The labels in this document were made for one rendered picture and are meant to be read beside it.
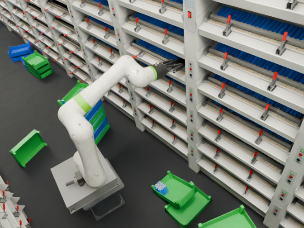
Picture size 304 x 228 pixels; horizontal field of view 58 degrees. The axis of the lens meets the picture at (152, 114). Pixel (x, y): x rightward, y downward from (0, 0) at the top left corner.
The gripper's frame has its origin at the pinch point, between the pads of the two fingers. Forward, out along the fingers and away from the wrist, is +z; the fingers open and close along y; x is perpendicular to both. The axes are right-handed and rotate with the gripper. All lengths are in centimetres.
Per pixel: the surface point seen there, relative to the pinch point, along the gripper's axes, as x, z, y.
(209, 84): 5.9, -0.5, -23.6
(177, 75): 8.5, -3.5, -0.4
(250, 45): -29, -13, -48
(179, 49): -11.1, -6.6, -2.8
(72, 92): 57, -29, 96
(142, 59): 8.9, -3.8, 32.4
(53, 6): 4, 2, 176
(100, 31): 6, 1, 91
